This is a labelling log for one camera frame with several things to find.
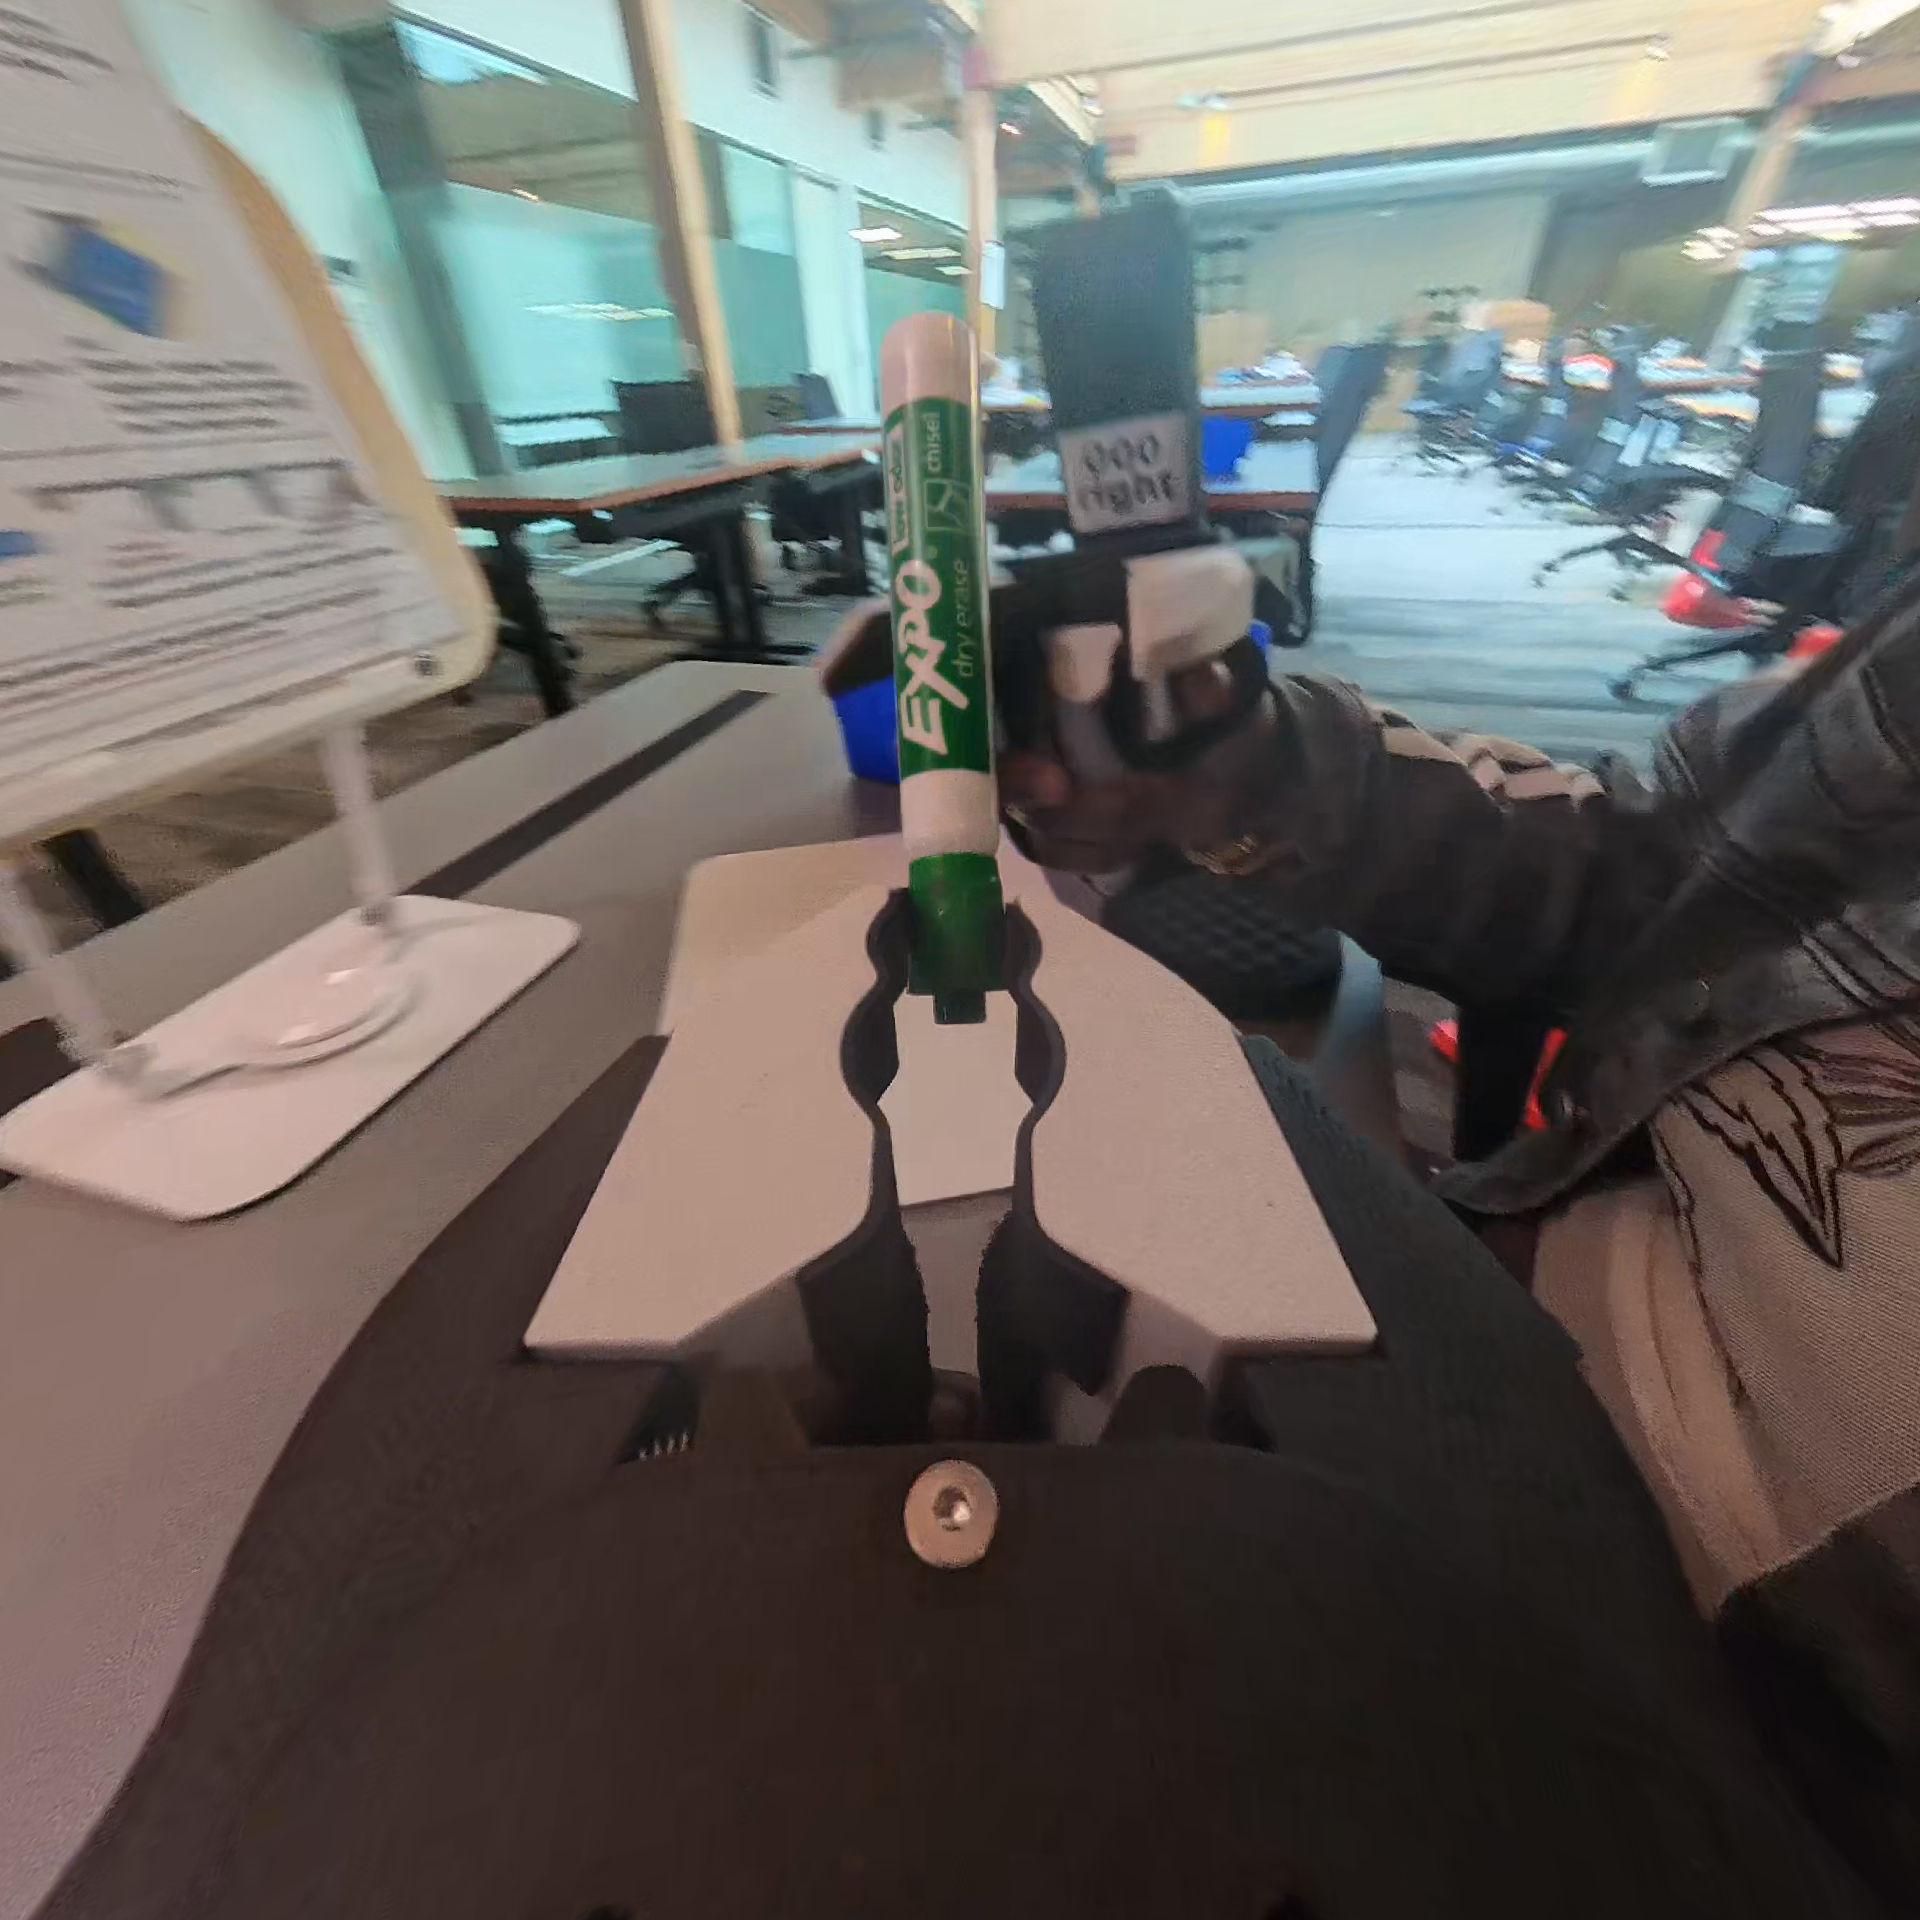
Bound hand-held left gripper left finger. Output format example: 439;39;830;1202
519;884;932;1440

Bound white whiteboard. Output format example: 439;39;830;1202
661;839;1250;1213

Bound white metal desk stand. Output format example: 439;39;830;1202
0;0;586;1224

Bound wooden office desk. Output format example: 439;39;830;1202
432;432;890;719

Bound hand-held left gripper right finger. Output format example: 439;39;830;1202
975;896;1382;1440

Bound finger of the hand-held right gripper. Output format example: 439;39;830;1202
818;597;902;696

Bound black office chair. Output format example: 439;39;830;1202
1530;322;1706;595

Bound black textured cushion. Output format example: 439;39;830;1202
1102;861;1347;1023

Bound green dry erase marker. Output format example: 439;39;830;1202
877;310;1004;869

